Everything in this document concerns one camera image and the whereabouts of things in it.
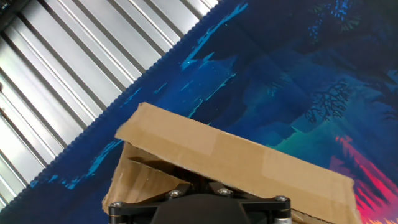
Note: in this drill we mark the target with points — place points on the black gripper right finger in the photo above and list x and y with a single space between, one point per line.
267 208

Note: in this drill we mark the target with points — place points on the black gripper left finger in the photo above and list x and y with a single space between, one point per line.
140 205

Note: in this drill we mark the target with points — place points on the brown cardboard box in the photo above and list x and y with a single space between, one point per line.
233 158

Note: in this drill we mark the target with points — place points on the forest sunset print cloth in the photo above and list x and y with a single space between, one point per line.
280 62

